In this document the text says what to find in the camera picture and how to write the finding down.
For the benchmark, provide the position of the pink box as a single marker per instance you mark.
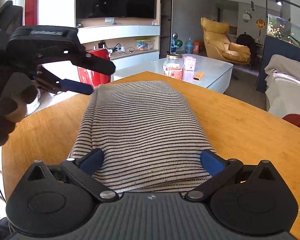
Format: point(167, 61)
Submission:
point(190, 63)

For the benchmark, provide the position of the red round bin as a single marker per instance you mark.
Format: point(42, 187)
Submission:
point(90, 77)

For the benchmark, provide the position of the fish tank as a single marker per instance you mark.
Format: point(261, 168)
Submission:
point(285, 30)

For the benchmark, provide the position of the white coffee table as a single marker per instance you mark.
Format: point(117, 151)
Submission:
point(215, 66)

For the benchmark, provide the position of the astronaut figurine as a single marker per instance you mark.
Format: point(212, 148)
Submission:
point(176, 43)

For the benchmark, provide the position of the blue water bottle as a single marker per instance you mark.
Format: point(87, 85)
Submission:
point(189, 47)

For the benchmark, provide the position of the television wall cabinet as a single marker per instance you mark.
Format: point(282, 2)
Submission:
point(130, 31)

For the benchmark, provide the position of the grey sofa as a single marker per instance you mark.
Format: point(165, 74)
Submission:
point(287, 97)

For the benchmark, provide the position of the hanging red gold ornament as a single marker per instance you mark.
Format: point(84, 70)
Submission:
point(260, 23)

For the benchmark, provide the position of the ceiling spotlight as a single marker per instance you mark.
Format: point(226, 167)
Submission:
point(279, 3)

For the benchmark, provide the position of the wall clock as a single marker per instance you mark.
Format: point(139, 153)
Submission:
point(247, 15)

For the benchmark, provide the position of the yellow armchair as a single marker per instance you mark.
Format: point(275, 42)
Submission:
point(217, 42)

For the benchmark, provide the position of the orange box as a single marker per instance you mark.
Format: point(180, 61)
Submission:
point(196, 47)

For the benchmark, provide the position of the dark red fleece jacket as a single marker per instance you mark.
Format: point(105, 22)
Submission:
point(298, 125)

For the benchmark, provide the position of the beige blanket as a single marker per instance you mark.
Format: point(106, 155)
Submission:
point(285, 65)

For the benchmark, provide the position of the red vertical panel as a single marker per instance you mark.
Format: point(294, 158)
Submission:
point(30, 11)

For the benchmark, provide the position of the glass jar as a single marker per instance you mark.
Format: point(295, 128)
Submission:
point(173, 68)

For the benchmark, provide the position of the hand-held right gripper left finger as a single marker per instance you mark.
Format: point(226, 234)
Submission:
point(92, 161)

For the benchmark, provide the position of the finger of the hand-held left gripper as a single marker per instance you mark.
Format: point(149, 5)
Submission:
point(77, 86)
point(100, 65)

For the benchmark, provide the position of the person's left hand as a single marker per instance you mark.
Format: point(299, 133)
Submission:
point(12, 97)

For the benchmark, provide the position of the small orange packet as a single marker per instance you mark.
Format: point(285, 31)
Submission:
point(198, 76)

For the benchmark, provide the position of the striped pants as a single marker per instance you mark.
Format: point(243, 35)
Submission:
point(140, 130)

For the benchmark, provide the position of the dark cabinet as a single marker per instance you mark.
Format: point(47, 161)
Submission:
point(267, 67)

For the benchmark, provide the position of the clear storage box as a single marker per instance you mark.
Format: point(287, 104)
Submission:
point(145, 45)

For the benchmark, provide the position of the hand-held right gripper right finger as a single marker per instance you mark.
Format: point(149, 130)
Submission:
point(211, 162)

